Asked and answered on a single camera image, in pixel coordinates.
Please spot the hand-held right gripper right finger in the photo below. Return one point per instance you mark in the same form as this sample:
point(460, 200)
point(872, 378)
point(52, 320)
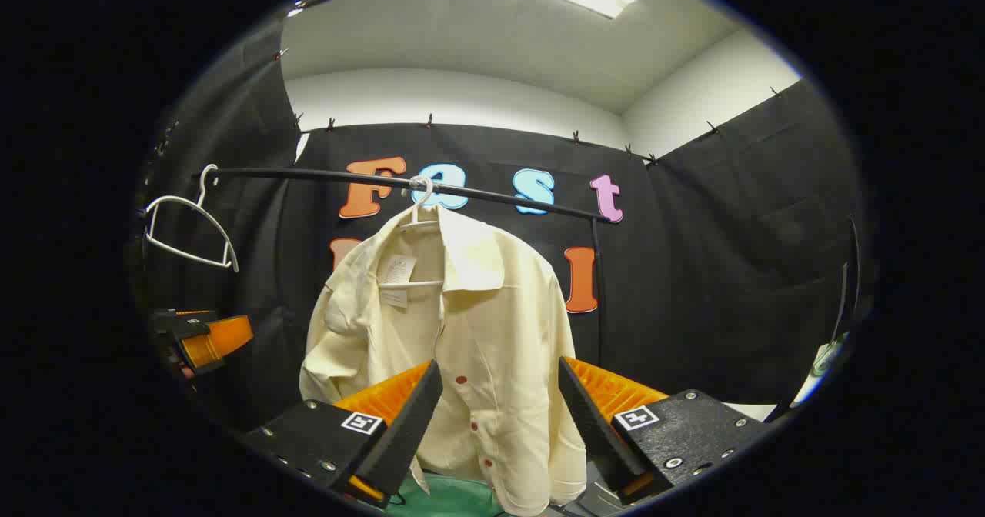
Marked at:
point(596, 432)

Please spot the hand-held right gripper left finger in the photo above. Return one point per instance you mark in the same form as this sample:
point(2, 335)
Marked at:
point(408, 432)

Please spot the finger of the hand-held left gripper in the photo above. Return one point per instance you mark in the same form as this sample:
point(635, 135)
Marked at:
point(219, 341)

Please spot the green laundry hamper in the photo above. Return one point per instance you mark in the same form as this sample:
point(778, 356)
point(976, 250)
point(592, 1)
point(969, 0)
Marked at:
point(446, 500)

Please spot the cream button-up shirt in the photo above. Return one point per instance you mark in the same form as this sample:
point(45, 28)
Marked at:
point(500, 325)

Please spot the white plastic hanger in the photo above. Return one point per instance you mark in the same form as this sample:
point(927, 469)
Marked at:
point(428, 191)
point(202, 194)

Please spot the black backdrop cloth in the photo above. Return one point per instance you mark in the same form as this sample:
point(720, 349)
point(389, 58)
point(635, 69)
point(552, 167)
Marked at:
point(692, 271)

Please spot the black clothes rack rail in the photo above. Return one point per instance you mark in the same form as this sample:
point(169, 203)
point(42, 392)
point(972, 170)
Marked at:
point(323, 173)

